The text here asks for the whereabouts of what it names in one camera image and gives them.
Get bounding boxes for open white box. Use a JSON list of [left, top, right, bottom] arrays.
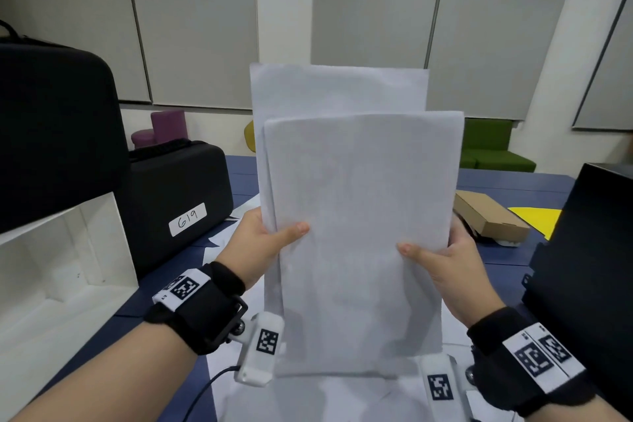
[[0, 191, 140, 422]]

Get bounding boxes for large black carrying case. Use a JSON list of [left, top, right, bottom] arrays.
[[0, 20, 131, 235]]

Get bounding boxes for yellow folder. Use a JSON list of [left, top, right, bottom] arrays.
[[508, 206, 564, 241]]

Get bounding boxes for neat white paper sheaf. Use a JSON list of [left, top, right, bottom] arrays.
[[263, 109, 466, 378]]

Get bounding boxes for tall purple stool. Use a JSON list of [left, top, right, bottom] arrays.
[[150, 109, 189, 144]]

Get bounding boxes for green sofa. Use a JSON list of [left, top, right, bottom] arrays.
[[458, 117, 538, 174]]

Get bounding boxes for black left wrist strap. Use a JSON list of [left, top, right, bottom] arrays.
[[144, 260, 250, 356]]

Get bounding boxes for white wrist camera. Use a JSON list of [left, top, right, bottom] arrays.
[[420, 353, 471, 422], [233, 311, 286, 388]]

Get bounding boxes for single white paper sheet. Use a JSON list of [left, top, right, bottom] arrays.
[[249, 63, 430, 318]]

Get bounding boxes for person's right forearm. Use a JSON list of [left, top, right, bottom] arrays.
[[526, 394, 630, 422]]

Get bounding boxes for black fabric bag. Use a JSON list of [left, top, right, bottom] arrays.
[[522, 162, 633, 417]]

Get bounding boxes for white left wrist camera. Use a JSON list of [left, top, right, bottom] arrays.
[[233, 311, 286, 388]]

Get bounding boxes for black case with white label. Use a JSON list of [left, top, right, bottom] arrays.
[[116, 138, 235, 280]]

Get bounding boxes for black wrist strap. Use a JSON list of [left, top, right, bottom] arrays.
[[467, 307, 598, 417], [144, 260, 250, 356]]

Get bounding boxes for black left camera cable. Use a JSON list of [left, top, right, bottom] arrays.
[[181, 365, 242, 422]]

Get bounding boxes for person's right hand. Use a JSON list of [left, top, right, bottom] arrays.
[[397, 216, 506, 330]]

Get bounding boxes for person's left hand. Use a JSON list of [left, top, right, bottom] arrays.
[[216, 208, 311, 291]]

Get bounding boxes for grey roller blind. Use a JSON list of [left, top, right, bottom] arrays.
[[310, 0, 451, 69], [572, 0, 633, 133], [425, 0, 588, 121], [0, 0, 152, 104], [122, 0, 260, 111]]

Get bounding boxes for black right wrist strap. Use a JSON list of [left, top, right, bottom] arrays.
[[467, 307, 598, 417]]

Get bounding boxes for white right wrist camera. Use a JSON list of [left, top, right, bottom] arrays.
[[420, 353, 471, 422]]

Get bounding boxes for low purple stool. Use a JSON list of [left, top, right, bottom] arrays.
[[131, 128, 156, 150]]

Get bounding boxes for brown cardboard box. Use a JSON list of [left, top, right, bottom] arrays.
[[452, 190, 532, 245]]

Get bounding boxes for pile of white papers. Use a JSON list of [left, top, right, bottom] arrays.
[[201, 194, 526, 422]]

